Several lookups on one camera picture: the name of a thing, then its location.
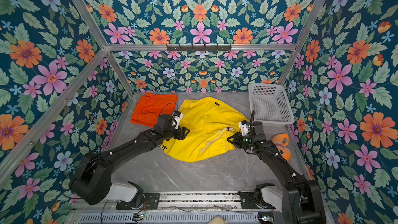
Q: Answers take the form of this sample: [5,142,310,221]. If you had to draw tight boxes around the yellow shorts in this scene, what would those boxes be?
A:
[161,97,247,163]

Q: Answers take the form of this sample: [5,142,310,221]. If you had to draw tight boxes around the orange shorts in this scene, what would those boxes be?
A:
[130,92,178,128]

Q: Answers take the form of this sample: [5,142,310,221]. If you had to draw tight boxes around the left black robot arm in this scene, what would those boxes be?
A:
[69,111,190,209]

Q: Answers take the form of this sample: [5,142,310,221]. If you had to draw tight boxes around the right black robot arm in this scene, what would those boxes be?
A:
[227,111,326,224]

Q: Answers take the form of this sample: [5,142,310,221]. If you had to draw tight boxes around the orange fish plush toy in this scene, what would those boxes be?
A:
[271,133,291,162]

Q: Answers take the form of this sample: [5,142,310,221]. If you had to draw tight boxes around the white plastic basket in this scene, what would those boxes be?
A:
[248,83,294,127]

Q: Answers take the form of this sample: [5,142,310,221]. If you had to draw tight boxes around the beige round object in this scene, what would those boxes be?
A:
[207,216,228,224]

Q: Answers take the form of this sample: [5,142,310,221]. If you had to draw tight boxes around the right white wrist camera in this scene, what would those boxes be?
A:
[238,120,250,137]

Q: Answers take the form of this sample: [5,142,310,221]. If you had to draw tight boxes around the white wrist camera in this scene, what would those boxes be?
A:
[172,111,183,129]
[238,120,250,137]

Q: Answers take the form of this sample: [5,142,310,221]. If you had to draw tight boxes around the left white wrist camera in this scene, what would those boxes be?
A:
[172,111,183,129]

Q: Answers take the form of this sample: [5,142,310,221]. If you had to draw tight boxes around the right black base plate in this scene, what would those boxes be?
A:
[238,191,273,209]

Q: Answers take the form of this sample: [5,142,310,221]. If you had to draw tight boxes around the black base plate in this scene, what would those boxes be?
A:
[116,193,160,211]
[238,191,273,209]

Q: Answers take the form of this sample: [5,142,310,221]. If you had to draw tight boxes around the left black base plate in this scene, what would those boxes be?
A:
[116,193,160,211]

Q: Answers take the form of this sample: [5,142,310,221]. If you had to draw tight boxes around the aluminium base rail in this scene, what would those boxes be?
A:
[66,191,284,224]

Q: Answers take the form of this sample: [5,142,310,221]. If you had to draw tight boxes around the black hook rail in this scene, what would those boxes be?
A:
[166,44,232,52]

